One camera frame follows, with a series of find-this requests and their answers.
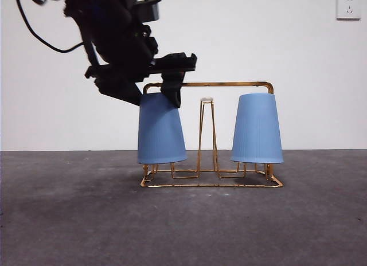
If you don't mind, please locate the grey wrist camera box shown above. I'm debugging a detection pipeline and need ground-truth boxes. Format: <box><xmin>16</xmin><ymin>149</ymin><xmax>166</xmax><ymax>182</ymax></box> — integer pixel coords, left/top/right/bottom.
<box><xmin>134</xmin><ymin>0</ymin><xmax>162</xmax><ymax>23</ymax></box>

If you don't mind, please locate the white wall outlet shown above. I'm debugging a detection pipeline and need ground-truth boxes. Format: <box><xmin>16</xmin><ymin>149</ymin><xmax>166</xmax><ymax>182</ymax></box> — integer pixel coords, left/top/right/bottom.
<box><xmin>335</xmin><ymin>0</ymin><xmax>361</xmax><ymax>21</ymax></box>

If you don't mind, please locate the blue ribbed cup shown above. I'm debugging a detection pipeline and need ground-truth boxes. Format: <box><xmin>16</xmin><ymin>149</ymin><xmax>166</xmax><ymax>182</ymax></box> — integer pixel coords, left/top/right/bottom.
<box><xmin>136</xmin><ymin>92</ymin><xmax>189</xmax><ymax>165</ymax></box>
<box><xmin>230</xmin><ymin>93</ymin><xmax>284</xmax><ymax>165</ymax></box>

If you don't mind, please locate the gold wire cup rack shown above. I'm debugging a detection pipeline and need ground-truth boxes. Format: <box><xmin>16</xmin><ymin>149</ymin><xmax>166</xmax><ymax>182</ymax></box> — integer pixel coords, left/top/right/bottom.
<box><xmin>139</xmin><ymin>81</ymin><xmax>284</xmax><ymax>189</ymax></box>

